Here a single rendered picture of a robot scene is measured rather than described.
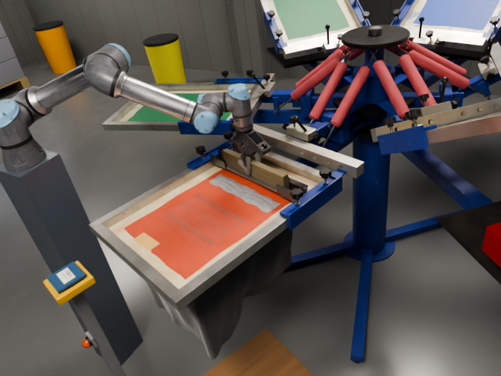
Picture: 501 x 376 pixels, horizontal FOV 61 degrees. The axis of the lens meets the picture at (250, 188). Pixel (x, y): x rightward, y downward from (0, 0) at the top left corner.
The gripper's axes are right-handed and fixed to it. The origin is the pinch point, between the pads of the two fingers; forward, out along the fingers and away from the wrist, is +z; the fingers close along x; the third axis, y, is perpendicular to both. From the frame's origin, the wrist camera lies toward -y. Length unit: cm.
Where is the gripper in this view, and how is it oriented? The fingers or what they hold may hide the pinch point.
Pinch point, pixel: (254, 170)
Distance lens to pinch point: 172.8
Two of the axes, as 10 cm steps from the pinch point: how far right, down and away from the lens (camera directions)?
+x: -7.2, 4.7, -5.1
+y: -6.8, -3.4, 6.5
